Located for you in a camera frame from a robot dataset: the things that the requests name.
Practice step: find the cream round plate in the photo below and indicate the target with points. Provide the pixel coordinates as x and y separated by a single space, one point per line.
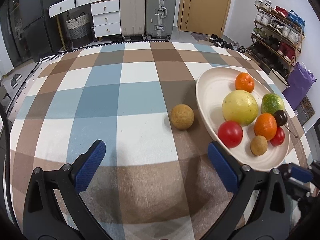
218 101

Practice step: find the silver suitcase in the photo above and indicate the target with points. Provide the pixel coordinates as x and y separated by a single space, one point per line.
159 19

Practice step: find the yellow round fruit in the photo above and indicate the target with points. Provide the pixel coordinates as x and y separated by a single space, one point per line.
240 106

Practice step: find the white drawer desk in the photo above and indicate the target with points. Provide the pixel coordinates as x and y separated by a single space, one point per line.
105 14

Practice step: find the black refrigerator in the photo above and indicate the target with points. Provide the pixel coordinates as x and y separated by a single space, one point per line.
40 31

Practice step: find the checkered tablecloth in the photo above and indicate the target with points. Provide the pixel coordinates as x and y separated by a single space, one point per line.
155 181

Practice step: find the shoe rack with shoes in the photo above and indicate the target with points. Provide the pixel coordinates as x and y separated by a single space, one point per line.
276 38

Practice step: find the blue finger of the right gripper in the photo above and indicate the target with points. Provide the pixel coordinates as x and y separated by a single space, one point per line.
299 173

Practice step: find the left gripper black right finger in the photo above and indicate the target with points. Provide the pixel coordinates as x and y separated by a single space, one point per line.
219 159

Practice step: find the woven laundry basket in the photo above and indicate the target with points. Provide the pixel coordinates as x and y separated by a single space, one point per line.
79 29

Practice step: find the dark glass cabinet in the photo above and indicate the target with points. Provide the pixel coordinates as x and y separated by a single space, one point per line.
12 31

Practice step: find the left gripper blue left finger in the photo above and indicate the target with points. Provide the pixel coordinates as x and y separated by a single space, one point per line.
87 164

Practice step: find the green yellow passion fruit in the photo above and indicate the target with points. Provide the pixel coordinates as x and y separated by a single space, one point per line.
271 103

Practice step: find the grey slippers pair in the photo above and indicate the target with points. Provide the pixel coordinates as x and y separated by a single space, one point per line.
15 79

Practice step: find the purple bag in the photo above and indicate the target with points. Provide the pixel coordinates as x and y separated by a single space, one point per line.
300 81

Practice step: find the small brown longan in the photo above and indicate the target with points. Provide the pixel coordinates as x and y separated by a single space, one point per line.
258 145

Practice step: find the red tomato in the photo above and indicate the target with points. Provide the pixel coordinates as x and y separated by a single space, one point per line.
230 133
279 138

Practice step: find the wooden door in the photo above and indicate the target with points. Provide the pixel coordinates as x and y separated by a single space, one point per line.
203 16

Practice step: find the orange tangerine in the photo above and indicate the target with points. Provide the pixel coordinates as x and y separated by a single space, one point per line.
266 126
244 82

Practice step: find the brown longan behind plate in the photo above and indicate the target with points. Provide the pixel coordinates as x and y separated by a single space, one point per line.
182 116

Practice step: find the dark cherry with stem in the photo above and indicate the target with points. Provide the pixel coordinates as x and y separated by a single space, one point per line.
281 120

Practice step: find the beige suitcase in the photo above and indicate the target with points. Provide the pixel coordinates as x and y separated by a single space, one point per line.
132 18

